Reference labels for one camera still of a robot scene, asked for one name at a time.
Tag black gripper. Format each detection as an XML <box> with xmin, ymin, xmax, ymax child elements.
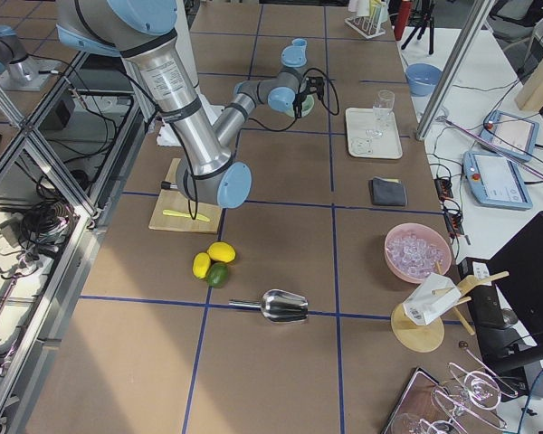
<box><xmin>294</xmin><ymin>90</ymin><xmax>307</xmax><ymax>118</ymax></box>

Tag mint green bowl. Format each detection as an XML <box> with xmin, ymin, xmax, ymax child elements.
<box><xmin>284</xmin><ymin>95</ymin><xmax>314</xmax><ymax>118</ymax></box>

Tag metal ice scoop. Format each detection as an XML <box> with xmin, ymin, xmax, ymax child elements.
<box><xmin>229</xmin><ymin>288</ymin><xmax>309</xmax><ymax>324</ymax></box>

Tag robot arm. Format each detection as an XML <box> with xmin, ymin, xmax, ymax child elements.
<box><xmin>0</xmin><ymin>24</ymin><xmax>60</xmax><ymax>91</ymax></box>
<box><xmin>57</xmin><ymin>1</ymin><xmax>307</xmax><ymax>208</ymax></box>

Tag pink bowl with ice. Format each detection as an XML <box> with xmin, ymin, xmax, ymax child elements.
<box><xmin>384</xmin><ymin>222</ymin><xmax>453</xmax><ymax>283</ymax></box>

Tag blue cup on table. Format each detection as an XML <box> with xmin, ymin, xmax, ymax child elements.
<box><xmin>291</xmin><ymin>38</ymin><xmax>308</xmax><ymax>64</ymax></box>

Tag cream serving tray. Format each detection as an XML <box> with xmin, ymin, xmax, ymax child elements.
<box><xmin>345</xmin><ymin>108</ymin><xmax>403</xmax><ymax>160</ymax></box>

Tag clear wine glass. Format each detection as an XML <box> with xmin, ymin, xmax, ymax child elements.
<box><xmin>367</xmin><ymin>90</ymin><xmax>395</xmax><ymax>139</ymax></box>

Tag metal reacher stick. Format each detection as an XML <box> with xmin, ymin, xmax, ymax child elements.
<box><xmin>435</xmin><ymin>115</ymin><xmax>543</xmax><ymax>189</ymax></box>

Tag red cylinder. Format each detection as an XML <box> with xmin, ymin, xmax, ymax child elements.
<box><xmin>394</xmin><ymin>0</ymin><xmax>412</xmax><ymax>41</ymax></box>

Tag black tripod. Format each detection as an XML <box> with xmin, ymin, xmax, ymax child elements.
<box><xmin>401</xmin><ymin>0</ymin><xmax>436</xmax><ymax>55</ymax></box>

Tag yellow lemon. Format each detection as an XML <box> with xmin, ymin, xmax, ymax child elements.
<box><xmin>207</xmin><ymin>241</ymin><xmax>236</xmax><ymax>263</ymax></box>
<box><xmin>192</xmin><ymin>252</ymin><xmax>212</xmax><ymax>279</ymax></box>

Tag wooden cutting board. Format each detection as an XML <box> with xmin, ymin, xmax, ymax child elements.
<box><xmin>148</xmin><ymin>157</ymin><xmax>224</xmax><ymax>235</ymax></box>

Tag yellow plastic knife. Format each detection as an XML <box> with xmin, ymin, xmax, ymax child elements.
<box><xmin>162</xmin><ymin>209</ymin><xmax>211</xmax><ymax>222</ymax></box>

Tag green lime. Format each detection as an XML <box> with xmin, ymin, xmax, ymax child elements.
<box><xmin>205</xmin><ymin>262</ymin><xmax>229</xmax><ymax>288</ymax></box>

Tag near blue teach pendant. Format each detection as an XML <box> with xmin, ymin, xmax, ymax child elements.
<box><xmin>462</xmin><ymin>151</ymin><xmax>533</xmax><ymax>211</ymax></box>

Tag blue teach pendant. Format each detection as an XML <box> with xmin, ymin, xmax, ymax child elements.
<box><xmin>480</xmin><ymin>110</ymin><xmax>539</xmax><ymax>162</ymax></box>
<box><xmin>462</xmin><ymin>151</ymin><xmax>533</xmax><ymax>211</ymax></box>

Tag far blue teach pendant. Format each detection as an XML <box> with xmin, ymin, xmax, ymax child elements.
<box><xmin>480</xmin><ymin>110</ymin><xmax>539</xmax><ymax>162</ymax></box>

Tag wooden stand with paper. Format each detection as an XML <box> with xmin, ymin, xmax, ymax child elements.
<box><xmin>391</xmin><ymin>271</ymin><xmax>510</xmax><ymax>353</ymax></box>

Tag black monitor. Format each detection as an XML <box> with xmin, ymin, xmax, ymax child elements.
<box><xmin>477</xmin><ymin>210</ymin><xmax>543</xmax><ymax>376</ymax></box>

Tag black tray with glasses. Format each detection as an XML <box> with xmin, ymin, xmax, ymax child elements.
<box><xmin>381</xmin><ymin>341</ymin><xmax>519</xmax><ymax>433</ymax></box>

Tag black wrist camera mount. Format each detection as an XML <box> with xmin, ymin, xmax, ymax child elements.
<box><xmin>304</xmin><ymin>76</ymin><xmax>325</xmax><ymax>100</ymax></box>

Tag white wire cup rack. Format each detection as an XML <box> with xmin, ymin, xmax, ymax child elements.
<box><xmin>345</xmin><ymin>0</ymin><xmax>388</xmax><ymax>40</ymax></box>

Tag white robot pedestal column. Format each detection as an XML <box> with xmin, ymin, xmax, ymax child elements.
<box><xmin>157</xmin><ymin>0</ymin><xmax>224</xmax><ymax>146</ymax></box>

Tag black handled knife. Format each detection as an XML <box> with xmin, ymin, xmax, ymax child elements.
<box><xmin>160</xmin><ymin>181</ymin><xmax>179</xmax><ymax>191</ymax></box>

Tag aluminium frame post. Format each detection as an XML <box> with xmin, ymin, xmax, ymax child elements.
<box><xmin>414</xmin><ymin>0</ymin><xmax>496</xmax><ymax>141</ymax></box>

